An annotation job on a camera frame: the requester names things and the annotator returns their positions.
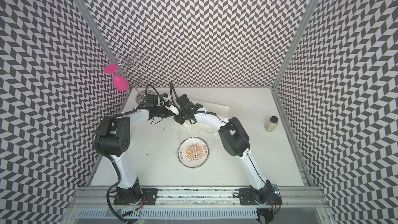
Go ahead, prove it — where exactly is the cream plastic wrap dispenser box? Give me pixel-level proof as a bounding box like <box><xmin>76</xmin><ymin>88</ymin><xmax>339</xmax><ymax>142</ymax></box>
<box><xmin>191</xmin><ymin>99</ymin><xmax>230</xmax><ymax>118</ymax></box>

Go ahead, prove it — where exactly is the white plate with orange pattern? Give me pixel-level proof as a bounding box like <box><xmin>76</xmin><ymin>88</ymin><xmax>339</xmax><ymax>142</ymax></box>
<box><xmin>177</xmin><ymin>137</ymin><xmax>209</xmax><ymax>169</ymax></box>

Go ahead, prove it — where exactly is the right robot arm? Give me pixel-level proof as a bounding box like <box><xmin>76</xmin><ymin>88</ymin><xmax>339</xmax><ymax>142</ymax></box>
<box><xmin>166</xmin><ymin>94</ymin><xmax>282</xmax><ymax>206</ymax></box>

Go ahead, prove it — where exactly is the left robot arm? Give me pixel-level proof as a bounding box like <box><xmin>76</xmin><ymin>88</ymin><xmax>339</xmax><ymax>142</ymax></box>
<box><xmin>93</xmin><ymin>93</ymin><xmax>173</xmax><ymax>205</ymax></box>

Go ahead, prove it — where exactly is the pink plastic wine glass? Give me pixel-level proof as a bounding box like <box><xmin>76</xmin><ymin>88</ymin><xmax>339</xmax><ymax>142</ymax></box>
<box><xmin>103</xmin><ymin>64</ymin><xmax>130</xmax><ymax>91</ymax></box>

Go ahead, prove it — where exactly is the glass jar with black lid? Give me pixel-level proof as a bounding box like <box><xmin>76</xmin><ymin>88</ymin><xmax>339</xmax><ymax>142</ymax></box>
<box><xmin>264</xmin><ymin>116</ymin><xmax>279</xmax><ymax>132</ymax></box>

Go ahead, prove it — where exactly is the white vent grille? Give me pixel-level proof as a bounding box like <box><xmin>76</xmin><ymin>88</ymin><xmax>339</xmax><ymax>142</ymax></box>
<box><xmin>77</xmin><ymin>208</ymin><xmax>258</xmax><ymax>220</ymax></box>

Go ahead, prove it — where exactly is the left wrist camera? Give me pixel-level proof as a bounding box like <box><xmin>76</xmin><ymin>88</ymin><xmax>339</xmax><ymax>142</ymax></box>
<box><xmin>160</xmin><ymin>93</ymin><xmax>180</xmax><ymax>116</ymax></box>

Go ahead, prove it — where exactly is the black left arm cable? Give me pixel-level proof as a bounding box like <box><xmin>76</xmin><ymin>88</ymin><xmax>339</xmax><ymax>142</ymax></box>
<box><xmin>135</xmin><ymin>83</ymin><xmax>162</xmax><ymax>110</ymax></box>

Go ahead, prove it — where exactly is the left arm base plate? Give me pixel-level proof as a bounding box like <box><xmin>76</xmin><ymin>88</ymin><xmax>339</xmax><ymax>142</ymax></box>
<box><xmin>114</xmin><ymin>187</ymin><xmax>159</xmax><ymax>206</ymax></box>

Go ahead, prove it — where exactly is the aluminium front rail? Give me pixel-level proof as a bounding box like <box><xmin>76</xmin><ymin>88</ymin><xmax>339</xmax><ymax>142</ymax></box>
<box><xmin>66</xmin><ymin>186</ymin><xmax>330</xmax><ymax>209</ymax></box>

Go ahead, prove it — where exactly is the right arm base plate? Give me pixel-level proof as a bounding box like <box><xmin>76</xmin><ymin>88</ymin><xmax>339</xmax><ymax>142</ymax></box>
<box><xmin>237</xmin><ymin>188</ymin><xmax>283</xmax><ymax>206</ymax></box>

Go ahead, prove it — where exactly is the left aluminium corner post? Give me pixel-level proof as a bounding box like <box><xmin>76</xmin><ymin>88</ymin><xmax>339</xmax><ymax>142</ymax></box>
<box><xmin>73</xmin><ymin>0</ymin><xmax>118</xmax><ymax>64</ymax></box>

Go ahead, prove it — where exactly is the aluminium corner post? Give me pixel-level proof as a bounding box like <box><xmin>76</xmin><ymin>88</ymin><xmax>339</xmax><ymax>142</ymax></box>
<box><xmin>272</xmin><ymin>0</ymin><xmax>320</xmax><ymax>91</ymax></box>
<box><xmin>73</xmin><ymin>0</ymin><xmax>118</xmax><ymax>64</ymax></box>

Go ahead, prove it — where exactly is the right aluminium corner post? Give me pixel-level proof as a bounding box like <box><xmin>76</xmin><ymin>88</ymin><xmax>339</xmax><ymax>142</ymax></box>
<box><xmin>272</xmin><ymin>0</ymin><xmax>320</xmax><ymax>91</ymax></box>

